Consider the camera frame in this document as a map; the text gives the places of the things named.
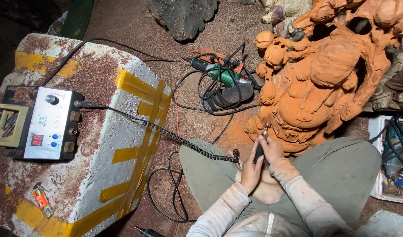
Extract person's right hand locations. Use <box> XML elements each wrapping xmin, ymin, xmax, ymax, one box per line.
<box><xmin>258</xmin><ymin>134</ymin><xmax>285</xmax><ymax>167</ymax></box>

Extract person's left hand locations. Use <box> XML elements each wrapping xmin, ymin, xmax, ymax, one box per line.
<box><xmin>240</xmin><ymin>154</ymin><xmax>265</xmax><ymax>195</ymax></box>

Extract black rotary carving handpiece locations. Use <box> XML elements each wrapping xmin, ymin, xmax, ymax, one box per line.
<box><xmin>253</xmin><ymin>124</ymin><xmax>270</xmax><ymax>165</ymax></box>

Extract person's bare foot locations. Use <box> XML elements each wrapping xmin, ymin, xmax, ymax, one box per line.
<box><xmin>226</xmin><ymin>150</ymin><xmax>287</xmax><ymax>205</ymax></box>

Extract black sandal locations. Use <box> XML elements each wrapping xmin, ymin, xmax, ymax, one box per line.
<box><xmin>206</xmin><ymin>82</ymin><xmax>255</xmax><ymax>111</ymax></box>

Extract person's legs in olive trousers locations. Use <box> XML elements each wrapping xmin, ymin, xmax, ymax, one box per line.
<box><xmin>179</xmin><ymin>136</ymin><xmax>382</xmax><ymax>237</ymax></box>

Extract green electric die grinder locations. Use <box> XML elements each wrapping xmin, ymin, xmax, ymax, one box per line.
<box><xmin>181</xmin><ymin>56</ymin><xmax>262</xmax><ymax>90</ymax></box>

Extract orange wooden figure carving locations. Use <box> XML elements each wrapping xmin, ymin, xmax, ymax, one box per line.
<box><xmin>244</xmin><ymin>0</ymin><xmax>403</xmax><ymax>156</ymax></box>

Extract orange power strip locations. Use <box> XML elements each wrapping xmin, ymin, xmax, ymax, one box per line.
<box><xmin>199</xmin><ymin>47</ymin><xmax>244</xmax><ymax>73</ymax></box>

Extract black handpiece with metal tip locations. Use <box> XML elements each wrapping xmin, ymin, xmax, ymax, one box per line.
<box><xmin>134</xmin><ymin>226</ymin><xmax>166</xmax><ymax>237</ymax></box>

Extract white foam tray of tools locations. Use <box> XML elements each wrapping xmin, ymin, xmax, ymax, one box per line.
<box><xmin>367</xmin><ymin>114</ymin><xmax>403</xmax><ymax>201</ymax></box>

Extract white foam block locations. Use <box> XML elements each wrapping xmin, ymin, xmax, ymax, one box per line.
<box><xmin>355</xmin><ymin>210</ymin><xmax>403</xmax><ymax>237</ymax></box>

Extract dark wood stump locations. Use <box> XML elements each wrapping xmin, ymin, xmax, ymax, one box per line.
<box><xmin>148</xmin><ymin>0</ymin><xmax>219</xmax><ymax>42</ymax></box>

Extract white foam box yellow tape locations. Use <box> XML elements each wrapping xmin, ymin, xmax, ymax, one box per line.
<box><xmin>0</xmin><ymin>33</ymin><xmax>173</xmax><ymax>237</ymax></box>

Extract black and white power controller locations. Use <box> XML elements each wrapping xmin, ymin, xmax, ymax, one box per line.
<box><xmin>2</xmin><ymin>85</ymin><xmax>85</xmax><ymax>161</ymax></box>

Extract orange lighter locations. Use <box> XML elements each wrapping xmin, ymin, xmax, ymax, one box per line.
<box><xmin>32</xmin><ymin>188</ymin><xmax>54</xmax><ymax>219</ymax></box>

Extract small metal bit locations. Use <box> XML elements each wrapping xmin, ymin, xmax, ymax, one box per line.
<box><xmin>33</xmin><ymin>182</ymin><xmax>51</xmax><ymax>193</ymax></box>

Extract green plastic object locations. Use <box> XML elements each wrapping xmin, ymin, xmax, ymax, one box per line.
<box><xmin>61</xmin><ymin>0</ymin><xmax>95</xmax><ymax>41</ymax></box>

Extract bunch of metal burs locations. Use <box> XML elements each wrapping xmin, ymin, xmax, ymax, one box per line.
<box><xmin>2</xmin><ymin>111</ymin><xmax>20</xmax><ymax>138</ymax></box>

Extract beige bur tray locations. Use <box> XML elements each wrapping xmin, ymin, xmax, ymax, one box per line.
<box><xmin>0</xmin><ymin>103</ymin><xmax>29</xmax><ymax>148</ymax></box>

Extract tangle of black cables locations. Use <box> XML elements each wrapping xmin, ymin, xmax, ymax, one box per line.
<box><xmin>171</xmin><ymin>42</ymin><xmax>263</xmax><ymax>117</ymax></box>

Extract looped black floor cable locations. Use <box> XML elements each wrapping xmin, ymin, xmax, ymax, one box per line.
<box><xmin>146</xmin><ymin>112</ymin><xmax>236</xmax><ymax>223</ymax></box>

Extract black coiled handpiece cable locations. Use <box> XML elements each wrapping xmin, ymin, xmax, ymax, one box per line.
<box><xmin>74</xmin><ymin>100</ymin><xmax>241</xmax><ymax>164</ymax></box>

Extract black controller power cable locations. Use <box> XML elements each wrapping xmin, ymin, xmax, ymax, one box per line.
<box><xmin>41</xmin><ymin>37</ymin><xmax>181</xmax><ymax>87</ymax></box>

